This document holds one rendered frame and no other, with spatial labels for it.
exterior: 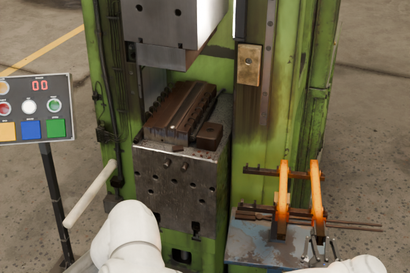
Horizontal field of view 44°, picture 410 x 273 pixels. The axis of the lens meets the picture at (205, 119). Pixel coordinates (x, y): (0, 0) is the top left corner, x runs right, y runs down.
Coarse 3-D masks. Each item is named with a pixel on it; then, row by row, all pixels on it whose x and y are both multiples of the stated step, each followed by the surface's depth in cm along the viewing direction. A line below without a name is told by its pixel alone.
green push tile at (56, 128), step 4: (48, 120) 206; (52, 120) 206; (56, 120) 206; (60, 120) 207; (64, 120) 207; (48, 124) 206; (52, 124) 206; (56, 124) 207; (60, 124) 207; (64, 124) 207; (48, 128) 206; (52, 128) 206; (56, 128) 207; (60, 128) 207; (64, 128) 207; (48, 132) 206; (52, 132) 207; (56, 132) 207; (60, 132) 207; (64, 132) 207; (48, 136) 206; (52, 136) 207; (56, 136) 207; (60, 136) 207; (64, 136) 207
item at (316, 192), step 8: (312, 160) 198; (312, 168) 194; (312, 176) 190; (312, 184) 187; (312, 192) 183; (320, 192) 183; (312, 200) 181; (320, 200) 179; (320, 208) 176; (312, 216) 172; (320, 216) 172; (312, 224) 172; (320, 224) 168; (320, 232) 165; (320, 240) 164
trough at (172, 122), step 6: (198, 84) 242; (192, 90) 236; (198, 90) 237; (192, 96) 233; (186, 102) 228; (180, 108) 223; (186, 108) 224; (180, 114) 220; (174, 120) 216; (168, 126) 212; (174, 126) 212
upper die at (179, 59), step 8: (208, 40) 215; (144, 48) 192; (152, 48) 191; (160, 48) 190; (168, 48) 189; (176, 48) 188; (200, 48) 205; (144, 56) 194; (152, 56) 193; (160, 56) 192; (168, 56) 191; (176, 56) 190; (184, 56) 189; (192, 56) 197; (144, 64) 196; (152, 64) 195; (160, 64) 194; (168, 64) 193; (176, 64) 192; (184, 64) 191
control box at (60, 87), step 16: (0, 80) 204; (16, 80) 205; (32, 80) 205; (48, 80) 206; (64, 80) 207; (0, 96) 204; (16, 96) 205; (32, 96) 206; (48, 96) 206; (64, 96) 207; (16, 112) 205; (32, 112) 206; (48, 112) 207; (64, 112) 207; (16, 128) 206; (0, 144) 205
